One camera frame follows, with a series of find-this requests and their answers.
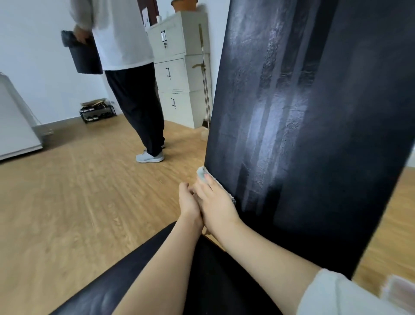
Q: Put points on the black padded weight bench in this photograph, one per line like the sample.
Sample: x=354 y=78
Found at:
x=308 y=129

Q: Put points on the person's left forearm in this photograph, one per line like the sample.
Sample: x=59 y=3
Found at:
x=155 y=276

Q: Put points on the person's left hand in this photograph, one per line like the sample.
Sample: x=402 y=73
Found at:
x=189 y=207

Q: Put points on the white box appliance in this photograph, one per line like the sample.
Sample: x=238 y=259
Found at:
x=16 y=129

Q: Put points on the person's right forearm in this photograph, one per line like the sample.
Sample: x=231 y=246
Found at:
x=266 y=263

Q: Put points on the terracotta plant pot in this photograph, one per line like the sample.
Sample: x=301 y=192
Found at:
x=184 y=6

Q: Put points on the black trash bin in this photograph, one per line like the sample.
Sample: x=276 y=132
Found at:
x=86 y=60

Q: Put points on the clear plastic container blue clips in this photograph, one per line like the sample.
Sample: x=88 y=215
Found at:
x=400 y=292

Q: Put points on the person's right hand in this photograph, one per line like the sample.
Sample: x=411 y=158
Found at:
x=217 y=211

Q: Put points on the white metal filing cabinet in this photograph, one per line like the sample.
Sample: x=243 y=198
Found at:
x=181 y=39

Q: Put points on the grey cleaning cloth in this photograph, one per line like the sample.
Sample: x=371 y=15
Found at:
x=201 y=173

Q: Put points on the black shoe rack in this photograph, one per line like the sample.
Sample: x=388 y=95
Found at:
x=97 y=116

